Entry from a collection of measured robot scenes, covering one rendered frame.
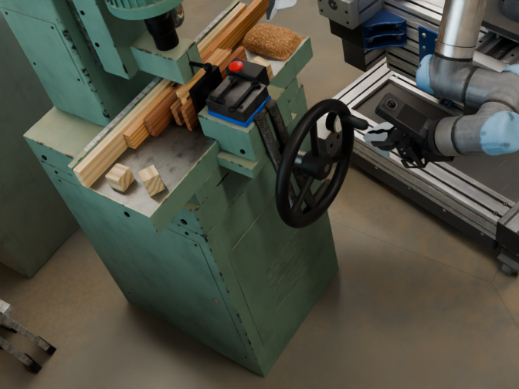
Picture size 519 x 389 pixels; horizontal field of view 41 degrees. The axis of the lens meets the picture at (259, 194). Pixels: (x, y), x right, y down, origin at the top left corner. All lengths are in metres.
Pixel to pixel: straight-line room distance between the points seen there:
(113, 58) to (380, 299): 1.14
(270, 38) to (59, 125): 0.59
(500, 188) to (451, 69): 0.88
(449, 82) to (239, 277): 0.72
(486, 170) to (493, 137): 0.98
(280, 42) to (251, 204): 0.38
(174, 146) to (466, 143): 0.60
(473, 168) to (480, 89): 0.92
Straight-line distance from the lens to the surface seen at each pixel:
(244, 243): 1.72
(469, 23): 1.39
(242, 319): 1.87
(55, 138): 1.82
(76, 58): 1.63
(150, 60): 1.57
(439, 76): 1.41
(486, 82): 1.39
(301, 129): 1.39
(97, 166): 1.50
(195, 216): 1.52
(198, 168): 1.46
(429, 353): 2.15
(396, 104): 1.40
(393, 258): 2.33
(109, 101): 1.72
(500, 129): 1.29
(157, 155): 1.50
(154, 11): 1.40
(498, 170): 2.28
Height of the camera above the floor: 1.91
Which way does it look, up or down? 48 degrees down
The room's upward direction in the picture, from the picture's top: 17 degrees counter-clockwise
